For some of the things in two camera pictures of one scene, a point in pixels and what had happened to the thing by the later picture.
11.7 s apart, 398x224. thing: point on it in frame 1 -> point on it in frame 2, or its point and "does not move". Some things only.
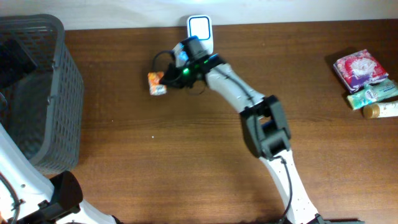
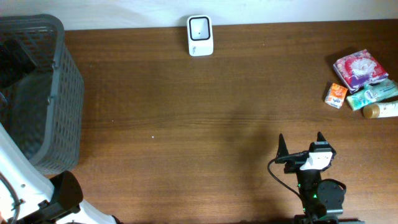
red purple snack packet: (358, 70) does not move
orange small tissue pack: (155, 88) -> (336, 95)
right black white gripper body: (171, 75) -> (294, 158)
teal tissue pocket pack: (367, 96) does not move
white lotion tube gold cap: (380, 110) does not move
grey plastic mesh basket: (41, 92) does not move
